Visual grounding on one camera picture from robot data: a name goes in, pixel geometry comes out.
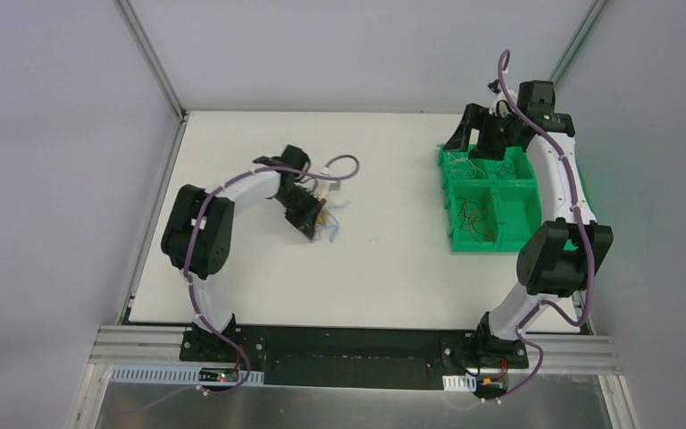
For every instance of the aluminium frame rail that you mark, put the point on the aluminium frame rail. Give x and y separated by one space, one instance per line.
161 345

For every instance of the right control circuit board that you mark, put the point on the right control circuit board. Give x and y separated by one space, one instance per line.
492 383

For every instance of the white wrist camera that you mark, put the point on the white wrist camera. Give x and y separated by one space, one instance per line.
494 87
323 188

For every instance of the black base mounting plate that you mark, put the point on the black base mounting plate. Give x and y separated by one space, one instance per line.
396 359

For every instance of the control circuit board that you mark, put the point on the control circuit board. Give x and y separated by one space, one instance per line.
216 375
492 383

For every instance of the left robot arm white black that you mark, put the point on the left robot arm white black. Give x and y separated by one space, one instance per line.
197 236

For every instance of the green divided plastic bin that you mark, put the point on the green divided plastic bin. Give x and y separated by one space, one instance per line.
493 207

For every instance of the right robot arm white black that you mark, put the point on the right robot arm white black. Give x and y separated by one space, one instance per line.
565 252

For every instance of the left control circuit board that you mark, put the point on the left control circuit board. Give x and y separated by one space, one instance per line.
216 375

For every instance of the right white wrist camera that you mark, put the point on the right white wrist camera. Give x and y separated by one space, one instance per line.
494 87

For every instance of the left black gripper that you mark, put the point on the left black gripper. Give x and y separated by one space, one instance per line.
302 214

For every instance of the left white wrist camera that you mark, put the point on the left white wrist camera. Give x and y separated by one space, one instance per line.
323 188

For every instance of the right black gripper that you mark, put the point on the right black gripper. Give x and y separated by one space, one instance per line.
488 127

